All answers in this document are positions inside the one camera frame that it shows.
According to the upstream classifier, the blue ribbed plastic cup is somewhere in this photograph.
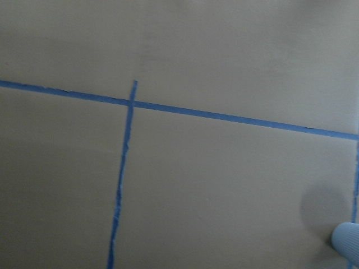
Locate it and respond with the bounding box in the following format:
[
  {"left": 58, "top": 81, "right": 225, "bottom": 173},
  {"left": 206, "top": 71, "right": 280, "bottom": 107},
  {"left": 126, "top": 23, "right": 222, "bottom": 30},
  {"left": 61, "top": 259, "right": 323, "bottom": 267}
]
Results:
[{"left": 331, "top": 222, "right": 358, "bottom": 268}]

